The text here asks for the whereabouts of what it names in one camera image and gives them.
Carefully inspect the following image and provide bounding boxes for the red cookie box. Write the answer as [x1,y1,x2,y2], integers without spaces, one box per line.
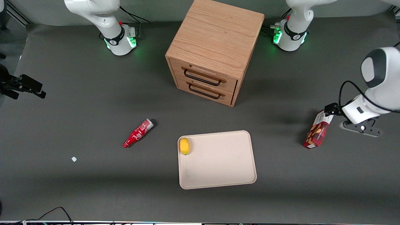
[302,109,334,149]

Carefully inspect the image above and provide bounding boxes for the beige plastic tray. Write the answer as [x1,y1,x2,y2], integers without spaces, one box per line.
[177,130,257,190]

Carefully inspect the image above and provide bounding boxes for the wooden drawer front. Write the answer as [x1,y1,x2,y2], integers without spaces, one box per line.
[170,58,238,95]
[176,77,235,107]

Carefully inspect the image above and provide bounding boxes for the wooden drawer cabinet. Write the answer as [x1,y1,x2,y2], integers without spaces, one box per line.
[165,0,265,107]

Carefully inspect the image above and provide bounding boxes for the yellow lemon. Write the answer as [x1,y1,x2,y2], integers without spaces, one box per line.
[179,137,190,155]

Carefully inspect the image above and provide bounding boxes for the red cola bottle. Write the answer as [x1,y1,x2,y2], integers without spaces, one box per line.
[122,118,154,148]

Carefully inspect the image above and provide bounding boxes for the dark grey table mat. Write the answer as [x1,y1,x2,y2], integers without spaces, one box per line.
[0,12,400,223]

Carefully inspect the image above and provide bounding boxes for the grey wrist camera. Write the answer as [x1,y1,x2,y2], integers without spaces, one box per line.
[339,120,383,138]

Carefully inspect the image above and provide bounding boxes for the black drawer handle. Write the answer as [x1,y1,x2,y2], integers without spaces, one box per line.
[188,83,222,100]
[183,69,223,87]

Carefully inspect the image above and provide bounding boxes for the black base cable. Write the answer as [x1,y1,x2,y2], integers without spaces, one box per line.
[120,6,151,24]

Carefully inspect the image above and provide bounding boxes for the black floor cable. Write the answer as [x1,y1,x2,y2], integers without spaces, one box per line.
[0,207,74,224]

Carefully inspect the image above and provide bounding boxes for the black camera clamp mount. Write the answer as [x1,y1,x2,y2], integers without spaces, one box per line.
[0,64,47,100]

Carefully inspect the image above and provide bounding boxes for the black metal rail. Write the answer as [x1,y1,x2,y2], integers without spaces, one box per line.
[6,0,32,26]

